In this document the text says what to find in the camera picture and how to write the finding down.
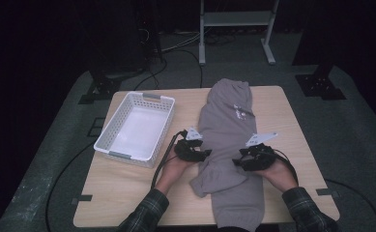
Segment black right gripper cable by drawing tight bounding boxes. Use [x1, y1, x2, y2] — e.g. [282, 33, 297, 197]
[272, 148, 300, 187]

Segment person's right hand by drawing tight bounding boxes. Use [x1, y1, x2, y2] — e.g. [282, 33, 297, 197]
[255, 157, 299, 194]

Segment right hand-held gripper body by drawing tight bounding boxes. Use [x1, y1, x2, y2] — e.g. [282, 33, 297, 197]
[239, 131, 278, 172]

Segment grey tape strip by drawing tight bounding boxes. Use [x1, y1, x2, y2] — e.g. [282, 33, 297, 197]
[71, 194, 94, 206]
[315, 188, 340, 198]

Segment person's left hand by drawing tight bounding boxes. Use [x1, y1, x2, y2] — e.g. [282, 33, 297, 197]
[154, 144, 197, 196]

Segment grey pants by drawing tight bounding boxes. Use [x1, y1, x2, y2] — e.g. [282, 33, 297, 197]
[189, 77, 266, 232]

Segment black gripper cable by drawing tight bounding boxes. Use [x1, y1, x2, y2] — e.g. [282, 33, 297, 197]
[150, 130, 188, 189]
[272, 148, 300, 187]

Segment white metal stand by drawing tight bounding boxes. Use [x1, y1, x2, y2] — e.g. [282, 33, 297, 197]
[198, 0, 280, 67]

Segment white floor cables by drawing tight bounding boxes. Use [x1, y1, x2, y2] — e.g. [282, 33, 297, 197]
[160, 31, 202, 53]

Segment long black floor cable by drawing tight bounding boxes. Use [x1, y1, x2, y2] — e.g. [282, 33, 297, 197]
[324, 178, 376, 232]
[44, 138, 100, 232]

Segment white plastic basket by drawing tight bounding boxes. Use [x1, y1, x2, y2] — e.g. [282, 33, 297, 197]
[93, 91, 176, 169]

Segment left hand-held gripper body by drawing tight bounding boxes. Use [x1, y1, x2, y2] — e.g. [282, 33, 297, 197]
[174, 126, 207, 161]

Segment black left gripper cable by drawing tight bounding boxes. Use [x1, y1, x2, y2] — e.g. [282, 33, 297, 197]
[150, 130, 188, 189]

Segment black stand base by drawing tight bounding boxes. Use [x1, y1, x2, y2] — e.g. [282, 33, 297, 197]
[295, 64, 347, 101]
[78, 69, 123, 105]

